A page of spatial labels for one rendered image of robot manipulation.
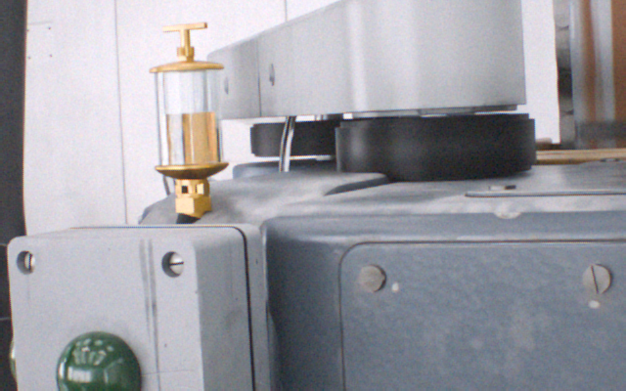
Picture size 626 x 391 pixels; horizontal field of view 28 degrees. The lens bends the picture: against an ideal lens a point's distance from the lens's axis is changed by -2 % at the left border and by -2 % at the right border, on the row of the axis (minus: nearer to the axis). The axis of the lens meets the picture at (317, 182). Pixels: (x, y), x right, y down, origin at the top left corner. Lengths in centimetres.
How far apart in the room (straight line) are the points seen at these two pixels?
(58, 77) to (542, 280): 657
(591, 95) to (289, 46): 30
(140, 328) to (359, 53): 19
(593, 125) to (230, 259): 52
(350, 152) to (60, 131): 640
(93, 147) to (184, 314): 641
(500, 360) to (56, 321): 15
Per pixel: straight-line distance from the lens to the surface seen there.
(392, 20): 53
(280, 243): 43
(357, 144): 54
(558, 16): 96
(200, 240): 39
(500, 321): 41
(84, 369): 40
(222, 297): 40
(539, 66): 575
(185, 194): 48
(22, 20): 81
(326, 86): 59
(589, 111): 90
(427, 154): 53
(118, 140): 671
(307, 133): 90
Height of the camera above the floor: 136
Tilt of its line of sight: 3 degrees down
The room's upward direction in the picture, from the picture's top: 3 degrees counter-clockwise
